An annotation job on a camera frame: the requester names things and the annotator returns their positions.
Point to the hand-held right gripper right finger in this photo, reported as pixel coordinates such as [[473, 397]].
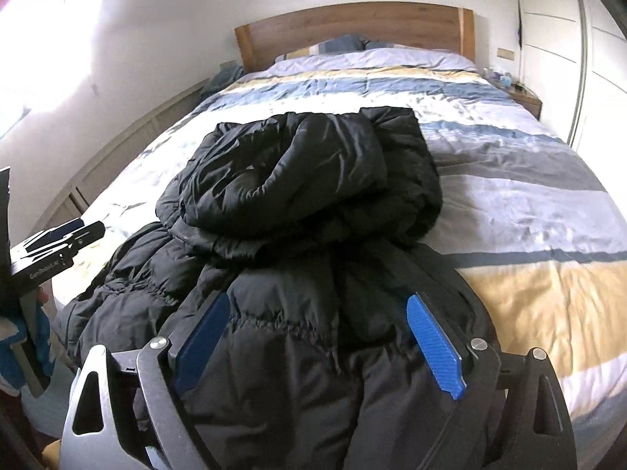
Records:
[[436, 347]]

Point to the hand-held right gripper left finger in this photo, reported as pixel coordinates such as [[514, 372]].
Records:
[[203, 338]]

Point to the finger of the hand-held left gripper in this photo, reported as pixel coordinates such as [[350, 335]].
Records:
[[66, 227], [73, 242]]

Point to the black puffer coat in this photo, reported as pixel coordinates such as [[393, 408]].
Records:
[[303, 196]]

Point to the person's left hand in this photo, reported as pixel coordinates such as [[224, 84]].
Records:
[[44, 333]]

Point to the bed with striped duvet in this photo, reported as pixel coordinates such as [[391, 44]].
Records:
[[514, 196]]

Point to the blue cloth heap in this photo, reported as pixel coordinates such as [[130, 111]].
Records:
[[221, 81]]

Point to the wooden nightstand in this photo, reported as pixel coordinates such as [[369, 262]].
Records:
[[526, 103]]

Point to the small bottles on nightstand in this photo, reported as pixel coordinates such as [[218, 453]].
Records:
[[504, 78]]

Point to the blue pillow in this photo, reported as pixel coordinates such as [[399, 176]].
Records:
[[384, 45]]

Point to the striped pillow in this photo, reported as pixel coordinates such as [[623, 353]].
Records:
[[323, 49]]

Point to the white sliding wardrobe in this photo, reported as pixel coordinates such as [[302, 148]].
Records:
[[578, 49]]

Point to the wooden headboard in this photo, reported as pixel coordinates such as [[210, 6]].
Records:
[[352, 24]]

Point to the wall switch panel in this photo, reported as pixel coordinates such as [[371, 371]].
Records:
[[505, 53]]

